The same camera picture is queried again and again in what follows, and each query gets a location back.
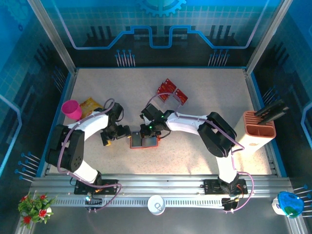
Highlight yellow snack bag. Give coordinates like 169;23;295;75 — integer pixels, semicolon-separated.
79;97;104;117

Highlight red credit card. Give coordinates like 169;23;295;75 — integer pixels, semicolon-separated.
161;78;177;91
158;92;173;103
173;89;189;106
157;84;171;95

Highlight orange and white knife block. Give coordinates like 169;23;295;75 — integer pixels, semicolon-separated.
234;111;277;158

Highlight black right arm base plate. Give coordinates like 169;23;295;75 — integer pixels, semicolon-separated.
203;179;248;195

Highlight aluminium mounting rail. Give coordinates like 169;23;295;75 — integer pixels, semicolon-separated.
29;174;293;208

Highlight slotted white cable duct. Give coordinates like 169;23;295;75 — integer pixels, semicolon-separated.
52;197;226;208

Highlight pink plastic goblet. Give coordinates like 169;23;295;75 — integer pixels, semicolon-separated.
61;99;83;122

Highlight aluminium frame post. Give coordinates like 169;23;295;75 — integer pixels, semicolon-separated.
26;0;78;75
245;0;294;75

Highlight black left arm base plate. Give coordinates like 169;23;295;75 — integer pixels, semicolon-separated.
74;179;119;195

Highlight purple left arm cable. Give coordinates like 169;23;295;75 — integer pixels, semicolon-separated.
58;97;122;213

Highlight red packets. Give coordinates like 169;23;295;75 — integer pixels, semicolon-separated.
156;78;189;106

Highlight white jar with blue lid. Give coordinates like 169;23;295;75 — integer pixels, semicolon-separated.
272;191;305;219

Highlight black credit card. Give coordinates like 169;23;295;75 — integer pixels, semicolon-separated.
131;131;142;148

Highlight artificial plant with red flowers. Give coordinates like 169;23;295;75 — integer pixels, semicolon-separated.
17;192;57;230

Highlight white round tin can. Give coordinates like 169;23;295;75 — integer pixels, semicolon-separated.
147;195;167;216

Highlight orange card holder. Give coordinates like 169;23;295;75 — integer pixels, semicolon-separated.
129;131;159;150

